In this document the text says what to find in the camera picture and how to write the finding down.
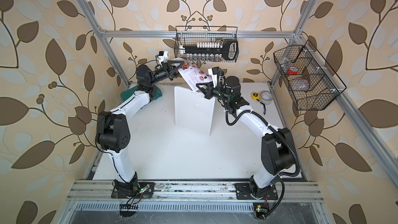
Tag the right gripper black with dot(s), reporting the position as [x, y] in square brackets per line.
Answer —
[209, 92]

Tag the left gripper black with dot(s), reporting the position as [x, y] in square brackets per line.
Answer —
[168, 69]

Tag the restaurant menu sheet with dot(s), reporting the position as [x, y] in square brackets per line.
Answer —
[193, 75]

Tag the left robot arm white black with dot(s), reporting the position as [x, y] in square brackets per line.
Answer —
[112, 130]

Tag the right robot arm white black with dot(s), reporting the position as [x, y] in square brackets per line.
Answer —
[278, 153]

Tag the black socket holder set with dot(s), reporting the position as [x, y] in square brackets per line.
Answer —
[223, 49]

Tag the yellow tape measure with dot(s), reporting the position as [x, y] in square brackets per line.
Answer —
[255, 96]

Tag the green tool case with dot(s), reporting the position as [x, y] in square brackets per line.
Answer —
[154, 92]

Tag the red lidded container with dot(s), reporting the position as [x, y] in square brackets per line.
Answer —
[292, 70]

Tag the clear plastic container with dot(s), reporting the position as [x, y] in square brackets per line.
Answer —
[300, 84]

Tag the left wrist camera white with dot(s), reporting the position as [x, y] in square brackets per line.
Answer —
[162, 56]

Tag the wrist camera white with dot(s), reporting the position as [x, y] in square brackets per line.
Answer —
[217, 75]
[162, 56]

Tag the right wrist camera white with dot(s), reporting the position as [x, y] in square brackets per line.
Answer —
[217, 75]

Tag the black wire basket back wall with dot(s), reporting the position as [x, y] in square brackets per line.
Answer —
[187, 34]

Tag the black wire basket wall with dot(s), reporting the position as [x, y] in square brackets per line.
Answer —
[326, 85]
[187, 34]

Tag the black wire basket right wall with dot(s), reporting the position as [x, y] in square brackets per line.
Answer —
[326, 85]

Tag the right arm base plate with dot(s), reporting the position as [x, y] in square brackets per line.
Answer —
[249, 191]

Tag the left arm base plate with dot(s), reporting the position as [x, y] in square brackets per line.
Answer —
[125, 190]

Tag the aluminium mounting rail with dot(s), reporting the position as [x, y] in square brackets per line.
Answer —
[204, 191]

